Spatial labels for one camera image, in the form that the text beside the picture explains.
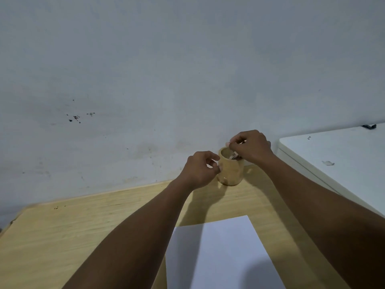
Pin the person's right hand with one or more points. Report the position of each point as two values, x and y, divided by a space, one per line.
255 148

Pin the person's left hand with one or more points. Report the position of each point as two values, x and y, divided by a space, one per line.
195 171

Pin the person's right thumb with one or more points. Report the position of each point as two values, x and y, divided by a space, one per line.
232 146

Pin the person's left thumb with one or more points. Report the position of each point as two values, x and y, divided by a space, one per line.
215 170

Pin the white marker pen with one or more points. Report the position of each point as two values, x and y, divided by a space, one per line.
233 155

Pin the beige ceramic mug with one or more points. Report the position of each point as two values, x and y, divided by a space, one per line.
230 174

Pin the person's left forearm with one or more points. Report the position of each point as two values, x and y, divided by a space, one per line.
141 237

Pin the person's right forearm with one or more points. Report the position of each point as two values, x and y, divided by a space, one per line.
318 216

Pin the white paper sheet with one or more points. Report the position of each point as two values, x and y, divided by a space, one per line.
222 255

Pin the white folding table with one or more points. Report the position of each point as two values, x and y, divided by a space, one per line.
343 165

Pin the small black object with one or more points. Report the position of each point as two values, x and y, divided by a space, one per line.
369 126

